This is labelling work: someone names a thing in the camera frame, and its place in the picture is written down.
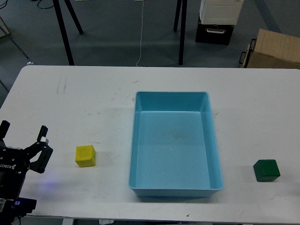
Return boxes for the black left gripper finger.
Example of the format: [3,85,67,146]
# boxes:
[0,120,10,147]
[24,125,53,173]

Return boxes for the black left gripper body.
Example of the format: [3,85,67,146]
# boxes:
[0,138,27,199]

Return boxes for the yellow cube block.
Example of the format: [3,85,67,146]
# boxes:
[75,145,96,167]

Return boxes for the green cube block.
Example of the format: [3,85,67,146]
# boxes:
[253,159,281,182]

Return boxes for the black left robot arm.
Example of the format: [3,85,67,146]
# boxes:
[0,120,53,225]

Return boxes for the black storage box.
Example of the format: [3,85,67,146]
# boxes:
[195,19,234,45]

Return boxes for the white storage box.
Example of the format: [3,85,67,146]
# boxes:
[199,0,244,25]

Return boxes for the brown cardboard box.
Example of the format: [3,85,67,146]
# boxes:
[246,29,300,69]

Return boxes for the black left stand legs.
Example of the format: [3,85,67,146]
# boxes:
[52,0,84,66]

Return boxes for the black stand legs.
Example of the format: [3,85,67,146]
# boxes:
[173,0,188,66]
[52,0,84,66]

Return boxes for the light blue plastic bin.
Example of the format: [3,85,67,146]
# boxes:
[129,91,224,197]

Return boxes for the black right stand legs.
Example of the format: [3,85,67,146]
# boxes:
[173,0,188,66]

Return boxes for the grey chair frame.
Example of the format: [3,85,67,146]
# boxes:
[0,17,31,93]

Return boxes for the white cable on floor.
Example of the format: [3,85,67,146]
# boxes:
[135,0,144,67]

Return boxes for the black metal cart handle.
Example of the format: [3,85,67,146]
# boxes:
[239,38,256,68]

